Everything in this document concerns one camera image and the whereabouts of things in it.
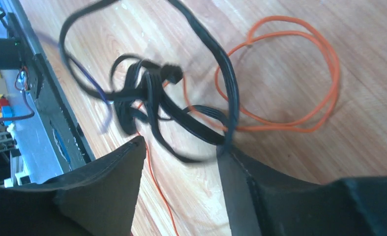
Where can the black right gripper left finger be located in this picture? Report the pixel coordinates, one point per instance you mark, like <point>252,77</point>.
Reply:
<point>97,199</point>

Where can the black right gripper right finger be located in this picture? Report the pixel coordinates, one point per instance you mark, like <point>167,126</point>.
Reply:
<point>261,201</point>

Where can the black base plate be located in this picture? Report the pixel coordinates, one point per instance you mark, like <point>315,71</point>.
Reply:
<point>58,119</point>

